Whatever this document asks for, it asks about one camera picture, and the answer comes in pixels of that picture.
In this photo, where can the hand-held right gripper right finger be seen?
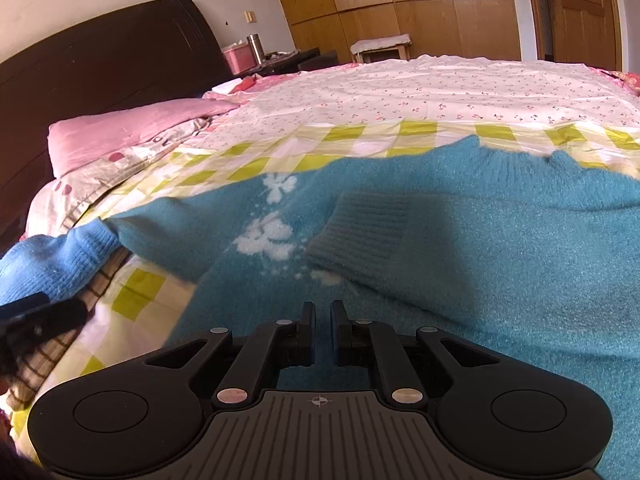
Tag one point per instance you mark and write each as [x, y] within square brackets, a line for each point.
[337, 330]

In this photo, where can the wooden wardrobe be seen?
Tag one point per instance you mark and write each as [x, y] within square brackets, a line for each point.
[390, 0]

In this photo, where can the pink storage box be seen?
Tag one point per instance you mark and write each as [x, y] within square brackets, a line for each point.
[237, 60]

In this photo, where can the wooden stool white cloth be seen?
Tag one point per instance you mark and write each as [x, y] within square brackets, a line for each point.
[380, 44]

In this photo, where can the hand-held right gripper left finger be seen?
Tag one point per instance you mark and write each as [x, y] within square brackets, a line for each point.
[310, 330]

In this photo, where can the dark nightstand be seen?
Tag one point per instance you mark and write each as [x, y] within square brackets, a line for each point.
[300, 60]

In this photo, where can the teal fuzzy sweater white flowers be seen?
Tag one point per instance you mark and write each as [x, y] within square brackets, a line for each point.
[450, 260]

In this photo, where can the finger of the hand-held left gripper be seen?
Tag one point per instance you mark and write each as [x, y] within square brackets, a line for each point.
[50, 317]

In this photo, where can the white cherry print sheet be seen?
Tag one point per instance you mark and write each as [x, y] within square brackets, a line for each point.
[400, 95]

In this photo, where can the blue knit garment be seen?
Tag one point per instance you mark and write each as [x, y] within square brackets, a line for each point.
[50, 265]

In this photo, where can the wall socket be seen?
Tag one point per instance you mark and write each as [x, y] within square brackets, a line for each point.
[249, 16]

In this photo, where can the white quilt pink prints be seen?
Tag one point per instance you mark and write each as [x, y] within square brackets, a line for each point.
[100, 185]

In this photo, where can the pink patterned blanket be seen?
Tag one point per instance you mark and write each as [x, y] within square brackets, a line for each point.
[622, 80]

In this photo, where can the steel thermos bottle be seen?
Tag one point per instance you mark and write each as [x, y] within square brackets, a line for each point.
[256, 46]

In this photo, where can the green white checked bed sheet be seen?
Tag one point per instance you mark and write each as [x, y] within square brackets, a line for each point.
[150, 290]

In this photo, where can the brown plaid cloth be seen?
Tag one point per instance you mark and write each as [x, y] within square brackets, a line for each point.
[107, 275]

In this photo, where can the wooden door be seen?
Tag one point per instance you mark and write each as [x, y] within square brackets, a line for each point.
[585, 10]

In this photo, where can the pink pillow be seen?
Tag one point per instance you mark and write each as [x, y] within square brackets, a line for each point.
[125, 130]

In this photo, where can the dark wooden headboard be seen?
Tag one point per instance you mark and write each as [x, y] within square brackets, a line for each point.
[100, 60]

